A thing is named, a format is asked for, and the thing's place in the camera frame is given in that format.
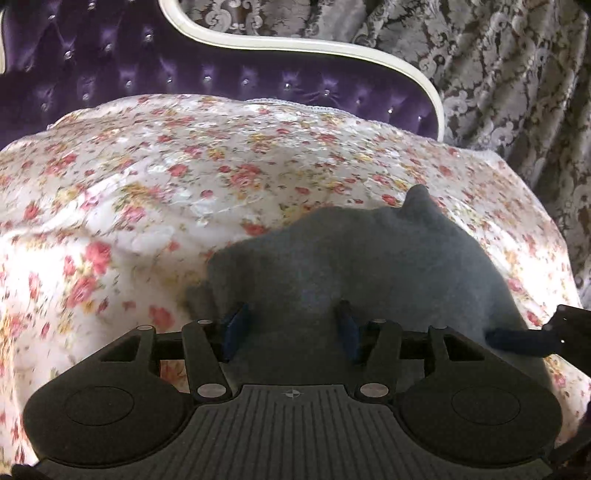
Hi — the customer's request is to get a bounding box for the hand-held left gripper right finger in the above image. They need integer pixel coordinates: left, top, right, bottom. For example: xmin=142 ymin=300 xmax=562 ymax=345
xmin=335 ymin=300 xmax=497 ymax=403

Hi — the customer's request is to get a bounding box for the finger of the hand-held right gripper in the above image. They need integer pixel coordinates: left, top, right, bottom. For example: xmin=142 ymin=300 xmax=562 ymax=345
xmin=485 ymin=327 xmax=557 ymax=360

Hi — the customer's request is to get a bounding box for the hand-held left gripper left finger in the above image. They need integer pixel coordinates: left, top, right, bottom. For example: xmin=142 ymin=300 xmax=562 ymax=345
xmin=92 ymin=302 xmax=252 ymax=403

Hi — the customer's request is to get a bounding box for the grey argyle sweater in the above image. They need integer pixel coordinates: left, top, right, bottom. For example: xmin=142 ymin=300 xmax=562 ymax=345
xmin=185 ymin=185 xmax=563 ymax=403

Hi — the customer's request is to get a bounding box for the floral bedspread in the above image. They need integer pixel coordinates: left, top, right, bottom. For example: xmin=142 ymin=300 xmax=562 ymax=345
xmin=0 ymin=92 xmax=591 ymax=468

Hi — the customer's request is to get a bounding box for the grey damask curtain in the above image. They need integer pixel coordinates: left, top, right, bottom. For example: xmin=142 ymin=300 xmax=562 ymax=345
xmin=178 ymin=0 xmax=591 ymax=317

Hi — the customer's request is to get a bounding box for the purple tufted headboard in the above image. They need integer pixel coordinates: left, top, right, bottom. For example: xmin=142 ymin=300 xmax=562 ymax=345
xmin=0 ymin=0 xmax=446 ymax=145

